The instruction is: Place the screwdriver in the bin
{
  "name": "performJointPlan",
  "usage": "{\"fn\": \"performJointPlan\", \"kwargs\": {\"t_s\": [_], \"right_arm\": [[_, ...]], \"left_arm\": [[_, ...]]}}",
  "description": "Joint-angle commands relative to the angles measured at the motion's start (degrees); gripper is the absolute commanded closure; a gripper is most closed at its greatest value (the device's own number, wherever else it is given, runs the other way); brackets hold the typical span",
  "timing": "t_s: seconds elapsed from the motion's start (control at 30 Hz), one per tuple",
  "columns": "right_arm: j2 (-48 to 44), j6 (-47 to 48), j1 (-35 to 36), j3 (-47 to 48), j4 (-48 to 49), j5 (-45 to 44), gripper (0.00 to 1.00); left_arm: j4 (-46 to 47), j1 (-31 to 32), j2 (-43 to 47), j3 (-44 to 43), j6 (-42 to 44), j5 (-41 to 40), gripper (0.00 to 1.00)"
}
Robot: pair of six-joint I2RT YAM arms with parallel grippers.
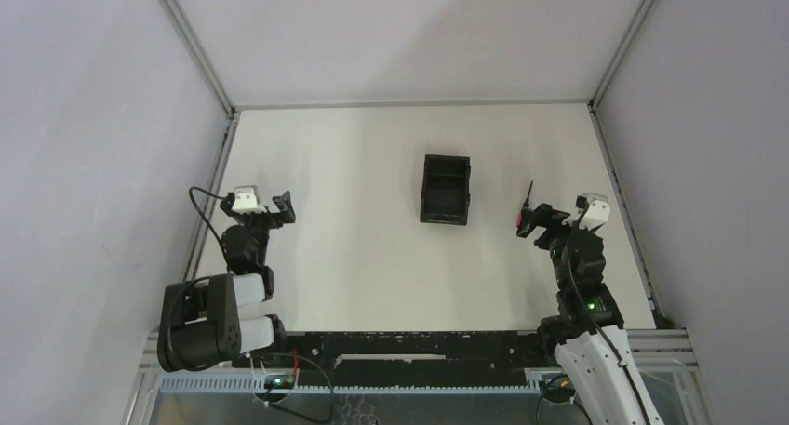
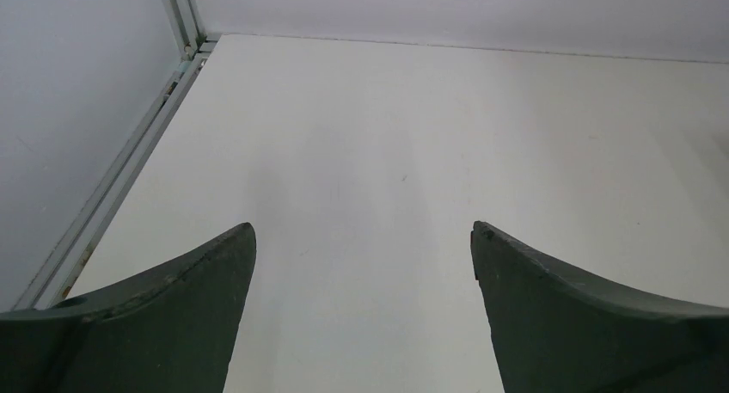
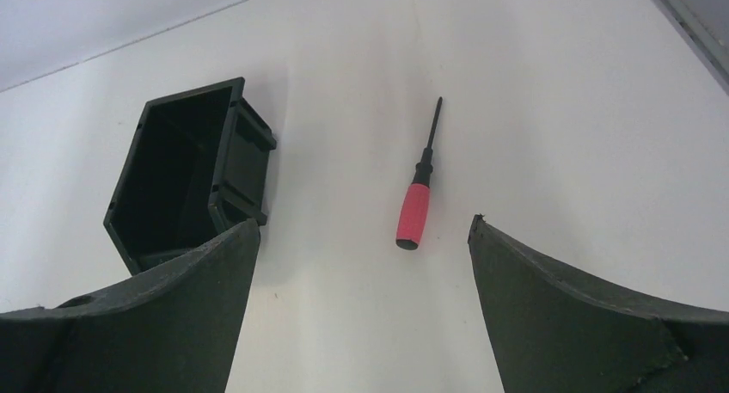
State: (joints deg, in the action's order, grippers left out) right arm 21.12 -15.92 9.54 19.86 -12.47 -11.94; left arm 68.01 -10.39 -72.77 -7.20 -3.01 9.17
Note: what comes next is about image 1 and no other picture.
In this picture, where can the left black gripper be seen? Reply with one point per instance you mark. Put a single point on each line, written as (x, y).
(260, 217)

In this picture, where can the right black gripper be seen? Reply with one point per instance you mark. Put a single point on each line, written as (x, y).
(543, 216)

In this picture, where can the red handled screwdriver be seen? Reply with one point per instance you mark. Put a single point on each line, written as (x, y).
(525, 211)

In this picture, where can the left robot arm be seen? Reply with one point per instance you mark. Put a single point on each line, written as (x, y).
(201, 322)

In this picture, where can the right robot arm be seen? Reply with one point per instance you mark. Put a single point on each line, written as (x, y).
(587, 337)

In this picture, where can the black plastic bin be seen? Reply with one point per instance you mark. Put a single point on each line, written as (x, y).
(445, 193)

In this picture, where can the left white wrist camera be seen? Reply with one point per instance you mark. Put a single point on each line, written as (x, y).
(246, 200)

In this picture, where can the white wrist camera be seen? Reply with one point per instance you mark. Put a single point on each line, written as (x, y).
(246, 200)
(593, 210)

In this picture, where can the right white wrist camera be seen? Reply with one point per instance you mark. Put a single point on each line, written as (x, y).
(593, 210)

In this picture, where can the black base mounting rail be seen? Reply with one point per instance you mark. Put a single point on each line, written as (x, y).
(378, 358)

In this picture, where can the grey cable duct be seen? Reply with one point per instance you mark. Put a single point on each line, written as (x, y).
(244, 383)

